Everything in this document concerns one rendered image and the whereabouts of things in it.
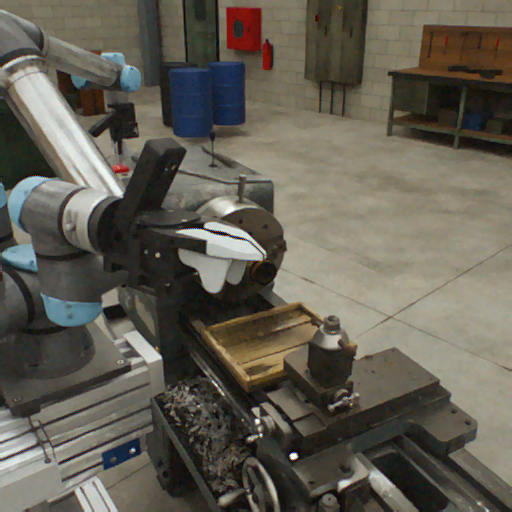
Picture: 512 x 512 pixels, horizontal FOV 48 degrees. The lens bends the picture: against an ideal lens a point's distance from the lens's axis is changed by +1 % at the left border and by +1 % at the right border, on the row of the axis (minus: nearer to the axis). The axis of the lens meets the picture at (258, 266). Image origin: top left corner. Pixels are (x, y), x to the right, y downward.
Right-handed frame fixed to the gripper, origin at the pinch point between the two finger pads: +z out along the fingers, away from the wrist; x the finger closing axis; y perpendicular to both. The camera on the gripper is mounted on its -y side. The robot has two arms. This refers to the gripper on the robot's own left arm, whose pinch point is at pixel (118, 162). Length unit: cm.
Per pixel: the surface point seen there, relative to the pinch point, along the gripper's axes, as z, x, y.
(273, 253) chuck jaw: 19, -56, 30
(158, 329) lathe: 50, -33, -1
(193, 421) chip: 70, -59, 0
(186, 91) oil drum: 66, 553, 249
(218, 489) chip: 73, -84, -4
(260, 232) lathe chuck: 14, -50, 29
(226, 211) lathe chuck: 5, -49, 18
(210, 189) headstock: 3.8, -31.6, 20.5
